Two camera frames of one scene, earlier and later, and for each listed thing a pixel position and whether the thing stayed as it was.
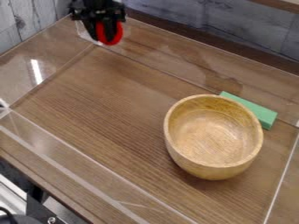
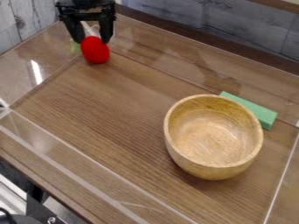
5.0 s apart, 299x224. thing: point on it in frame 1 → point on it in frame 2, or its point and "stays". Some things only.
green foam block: [266, 115] stays
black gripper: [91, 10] → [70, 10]
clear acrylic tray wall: [154, 131] stays
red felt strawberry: [102, 34] → [95, 51]
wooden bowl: [213, 136] stays
